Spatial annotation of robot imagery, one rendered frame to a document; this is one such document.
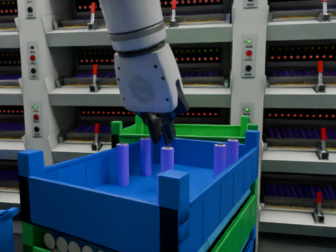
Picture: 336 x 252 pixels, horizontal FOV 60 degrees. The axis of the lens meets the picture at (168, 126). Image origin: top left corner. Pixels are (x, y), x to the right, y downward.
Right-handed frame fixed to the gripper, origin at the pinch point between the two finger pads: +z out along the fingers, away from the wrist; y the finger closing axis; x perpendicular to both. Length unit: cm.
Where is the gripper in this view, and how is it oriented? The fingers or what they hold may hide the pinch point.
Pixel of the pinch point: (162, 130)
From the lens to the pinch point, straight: 52.2
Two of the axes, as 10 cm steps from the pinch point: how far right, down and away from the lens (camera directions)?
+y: 8.8, 0.6, -4.8
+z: 2.0, 8.5, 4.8
